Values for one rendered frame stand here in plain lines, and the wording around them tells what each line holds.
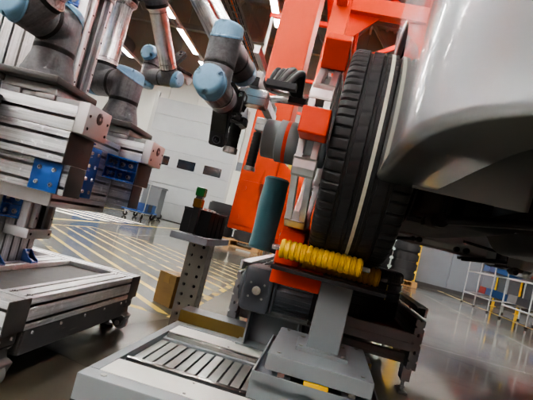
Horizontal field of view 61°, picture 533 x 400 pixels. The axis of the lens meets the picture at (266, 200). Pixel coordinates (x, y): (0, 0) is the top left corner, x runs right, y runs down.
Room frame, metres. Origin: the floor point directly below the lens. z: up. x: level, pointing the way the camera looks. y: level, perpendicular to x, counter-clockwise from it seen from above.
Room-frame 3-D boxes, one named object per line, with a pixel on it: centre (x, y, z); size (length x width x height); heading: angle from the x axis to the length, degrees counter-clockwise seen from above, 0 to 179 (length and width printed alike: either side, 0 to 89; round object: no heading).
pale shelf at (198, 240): (2.18, 0.25, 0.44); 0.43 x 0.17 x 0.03; 171
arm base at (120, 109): (1.83, 0.66, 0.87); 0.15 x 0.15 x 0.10
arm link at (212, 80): (1.06, 0.19, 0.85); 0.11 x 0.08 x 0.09; 171
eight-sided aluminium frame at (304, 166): (1.49, -0.12, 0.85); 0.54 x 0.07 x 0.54; 171
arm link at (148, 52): (2.12, 0.69, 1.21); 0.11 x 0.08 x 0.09; 158
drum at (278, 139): (1.50, -0.05, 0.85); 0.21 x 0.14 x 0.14; 81
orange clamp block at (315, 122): (1.18, -0.07, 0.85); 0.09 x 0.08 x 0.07; 171
